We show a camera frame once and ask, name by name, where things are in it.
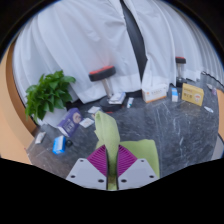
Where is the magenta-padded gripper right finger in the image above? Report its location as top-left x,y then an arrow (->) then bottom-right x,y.
116,144 -> 160,191

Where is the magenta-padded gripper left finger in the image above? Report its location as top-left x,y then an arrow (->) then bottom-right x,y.
65,144 -> 109,191

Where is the light green towel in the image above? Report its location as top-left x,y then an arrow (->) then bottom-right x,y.
93,110 -> 161,191

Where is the blue and white box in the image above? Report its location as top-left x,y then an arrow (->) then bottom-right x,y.
52,134 -> 67,155

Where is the small flat sachet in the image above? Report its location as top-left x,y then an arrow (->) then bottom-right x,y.
87,105 -> 102,115
79,117 -> 95,129

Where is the purple cardboard box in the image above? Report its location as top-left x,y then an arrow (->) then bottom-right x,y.
57,107 -> 84,138

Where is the white tube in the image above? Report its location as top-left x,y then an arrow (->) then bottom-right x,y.
34,131 -> 47,145

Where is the small white bottle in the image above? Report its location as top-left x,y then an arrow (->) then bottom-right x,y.
126,97 -> 135,109

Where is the white packet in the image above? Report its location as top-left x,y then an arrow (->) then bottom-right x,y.
108,91 -> 127,106

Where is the white and orange box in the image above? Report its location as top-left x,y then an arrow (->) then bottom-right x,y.
141,83 -> 169,104

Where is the small blue white carton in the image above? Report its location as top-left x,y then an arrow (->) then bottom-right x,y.
170,87 -> 180,103

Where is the green potted plant white pot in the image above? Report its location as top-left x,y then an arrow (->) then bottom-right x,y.
24,69 -> 77,128

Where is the small white stick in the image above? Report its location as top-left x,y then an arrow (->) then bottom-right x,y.
203,105 -> 215,114

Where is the yellow box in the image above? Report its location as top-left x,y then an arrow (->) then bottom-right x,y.
181,82 -> 205,107

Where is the large black dumbbell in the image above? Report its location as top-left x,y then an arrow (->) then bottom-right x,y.
88,65 -> 126,113

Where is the white curtain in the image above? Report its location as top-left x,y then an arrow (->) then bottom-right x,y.
12,0 -> 143,104
123,0 -> 224,98

